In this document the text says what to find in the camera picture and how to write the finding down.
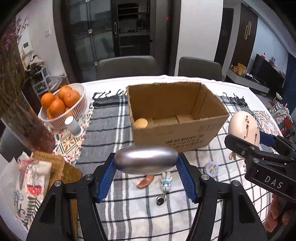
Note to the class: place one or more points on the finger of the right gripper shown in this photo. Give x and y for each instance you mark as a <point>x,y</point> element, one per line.
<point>281,145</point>
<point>250,151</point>

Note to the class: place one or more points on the beige deer doll head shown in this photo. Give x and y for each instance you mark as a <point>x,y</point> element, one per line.
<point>244,126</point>

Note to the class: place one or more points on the round blue white tin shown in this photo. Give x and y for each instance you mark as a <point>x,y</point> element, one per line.
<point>211,169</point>

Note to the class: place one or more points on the white blue figurine keychain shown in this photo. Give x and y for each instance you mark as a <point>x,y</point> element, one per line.
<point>165,186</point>

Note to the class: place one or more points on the silver oval metal case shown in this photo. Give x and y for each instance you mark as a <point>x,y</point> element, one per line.
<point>145,160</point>

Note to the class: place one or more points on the white jar orange lid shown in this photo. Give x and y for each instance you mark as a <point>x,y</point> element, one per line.
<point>141,123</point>

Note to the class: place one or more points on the person right hand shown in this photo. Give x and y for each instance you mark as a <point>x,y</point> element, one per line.
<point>273,215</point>

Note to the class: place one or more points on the patterned floral table mat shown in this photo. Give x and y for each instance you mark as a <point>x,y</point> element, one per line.
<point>265,123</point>

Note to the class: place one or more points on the woven rattan box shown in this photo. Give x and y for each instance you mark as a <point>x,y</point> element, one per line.
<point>61,170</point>

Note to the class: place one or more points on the floral fabric tissue cover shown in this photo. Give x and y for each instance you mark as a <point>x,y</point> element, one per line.
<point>24,184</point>

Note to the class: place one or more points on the grey plaid cloth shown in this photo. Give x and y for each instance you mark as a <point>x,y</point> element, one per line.
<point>156,207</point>

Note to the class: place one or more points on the brown cardboard box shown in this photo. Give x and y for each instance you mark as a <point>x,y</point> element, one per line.
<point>183,115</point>

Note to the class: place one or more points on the white tv cabinet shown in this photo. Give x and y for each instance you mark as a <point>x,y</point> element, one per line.
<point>246,82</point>

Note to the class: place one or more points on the black television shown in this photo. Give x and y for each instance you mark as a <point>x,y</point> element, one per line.
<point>262,70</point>

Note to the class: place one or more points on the small white cylinder device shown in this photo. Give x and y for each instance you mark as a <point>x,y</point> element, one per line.
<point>73,126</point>

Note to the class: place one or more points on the brown wooden comb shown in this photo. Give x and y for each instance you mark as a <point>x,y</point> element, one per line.
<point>146,181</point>

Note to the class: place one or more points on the grey chair near vase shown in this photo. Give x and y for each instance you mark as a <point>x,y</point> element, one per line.
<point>11,147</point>

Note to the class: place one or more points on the glass vase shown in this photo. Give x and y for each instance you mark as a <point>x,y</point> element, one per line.
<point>19,117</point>

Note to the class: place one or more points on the grey chair right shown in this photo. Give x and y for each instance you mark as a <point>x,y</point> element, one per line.
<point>200,68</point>

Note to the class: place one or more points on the orange front left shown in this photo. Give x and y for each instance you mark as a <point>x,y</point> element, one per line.
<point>56,108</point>

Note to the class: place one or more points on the white fruit basket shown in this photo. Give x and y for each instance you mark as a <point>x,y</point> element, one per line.
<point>76,111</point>

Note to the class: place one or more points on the orange front right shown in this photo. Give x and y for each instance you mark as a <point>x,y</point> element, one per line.
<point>71,97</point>

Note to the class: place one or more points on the white shoe rack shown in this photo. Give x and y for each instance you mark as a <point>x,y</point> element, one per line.
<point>38,81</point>

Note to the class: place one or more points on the dried purple flowers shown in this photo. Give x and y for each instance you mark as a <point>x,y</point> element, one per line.
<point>13,74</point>

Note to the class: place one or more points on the grey chair left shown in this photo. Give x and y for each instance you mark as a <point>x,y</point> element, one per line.
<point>127,66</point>

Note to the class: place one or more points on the black glass sliding door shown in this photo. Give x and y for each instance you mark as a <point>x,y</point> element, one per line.
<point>91,35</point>

